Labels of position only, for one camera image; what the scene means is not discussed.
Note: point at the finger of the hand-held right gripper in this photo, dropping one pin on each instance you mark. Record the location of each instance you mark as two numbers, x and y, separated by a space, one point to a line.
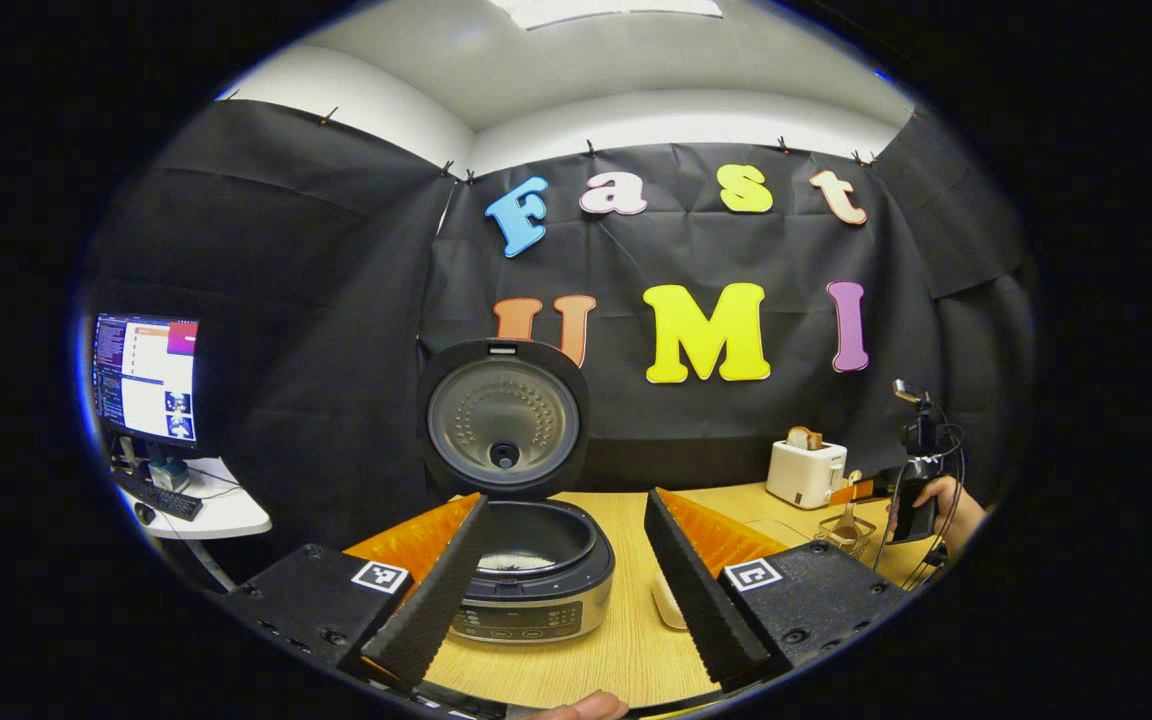
866 490

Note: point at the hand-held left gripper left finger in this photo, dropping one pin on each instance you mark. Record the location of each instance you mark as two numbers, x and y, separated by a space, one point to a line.
436 600

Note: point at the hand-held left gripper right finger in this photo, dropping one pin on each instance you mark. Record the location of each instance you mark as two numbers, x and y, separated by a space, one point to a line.
696 600

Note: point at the white rice layer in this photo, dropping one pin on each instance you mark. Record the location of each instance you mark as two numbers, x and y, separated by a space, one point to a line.
511 562

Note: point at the dark grey rice cooker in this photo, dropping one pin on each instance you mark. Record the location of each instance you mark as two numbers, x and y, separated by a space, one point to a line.
506 420

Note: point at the white toaster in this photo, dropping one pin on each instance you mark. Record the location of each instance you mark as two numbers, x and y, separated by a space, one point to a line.
801 475

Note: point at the clear plastic tray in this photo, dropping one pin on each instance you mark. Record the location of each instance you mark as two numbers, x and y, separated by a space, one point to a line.
796 528

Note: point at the toasted bread slice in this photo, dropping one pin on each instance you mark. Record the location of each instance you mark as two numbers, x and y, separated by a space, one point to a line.
804 438

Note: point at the white side table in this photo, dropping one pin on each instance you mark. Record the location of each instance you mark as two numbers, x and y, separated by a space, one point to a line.
231 510

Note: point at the black keyboard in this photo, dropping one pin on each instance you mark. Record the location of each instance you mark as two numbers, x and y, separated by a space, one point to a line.
161 497

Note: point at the small teal box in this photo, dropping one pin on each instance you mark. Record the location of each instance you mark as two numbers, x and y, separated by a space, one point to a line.
169 475

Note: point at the black computer mouse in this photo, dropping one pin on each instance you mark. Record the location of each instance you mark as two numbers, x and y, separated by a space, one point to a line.
143 514

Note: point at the black backdrop cloth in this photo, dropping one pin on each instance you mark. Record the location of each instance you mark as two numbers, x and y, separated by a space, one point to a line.
336 300

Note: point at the computer monitor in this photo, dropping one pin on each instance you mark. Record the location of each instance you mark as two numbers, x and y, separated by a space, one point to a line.
151 375

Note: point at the ceiling light panel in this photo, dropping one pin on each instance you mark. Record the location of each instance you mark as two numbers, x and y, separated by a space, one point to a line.
606 10

